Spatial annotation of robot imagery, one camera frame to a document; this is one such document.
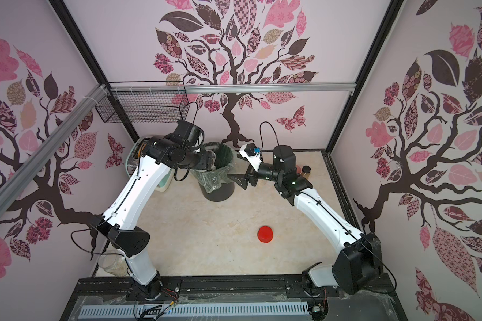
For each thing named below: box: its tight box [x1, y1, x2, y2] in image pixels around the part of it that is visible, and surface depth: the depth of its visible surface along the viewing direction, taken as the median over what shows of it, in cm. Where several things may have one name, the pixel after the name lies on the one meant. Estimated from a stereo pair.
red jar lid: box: [257, 225, 274, 244], surface depth 87 cm
